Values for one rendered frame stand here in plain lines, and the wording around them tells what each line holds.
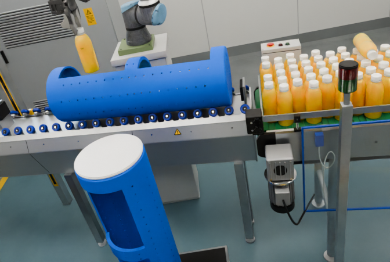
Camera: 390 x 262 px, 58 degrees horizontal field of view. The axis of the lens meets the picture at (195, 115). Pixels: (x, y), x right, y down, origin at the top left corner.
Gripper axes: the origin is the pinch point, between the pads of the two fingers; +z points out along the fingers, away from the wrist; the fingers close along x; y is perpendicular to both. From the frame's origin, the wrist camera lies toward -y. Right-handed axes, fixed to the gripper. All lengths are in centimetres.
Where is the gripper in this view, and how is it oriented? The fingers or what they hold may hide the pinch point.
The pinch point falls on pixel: (78, 30)
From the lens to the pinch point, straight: 159.2
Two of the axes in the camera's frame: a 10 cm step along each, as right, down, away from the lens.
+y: -9.8, 0.8, 1.7
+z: 1.6, 8.5, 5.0
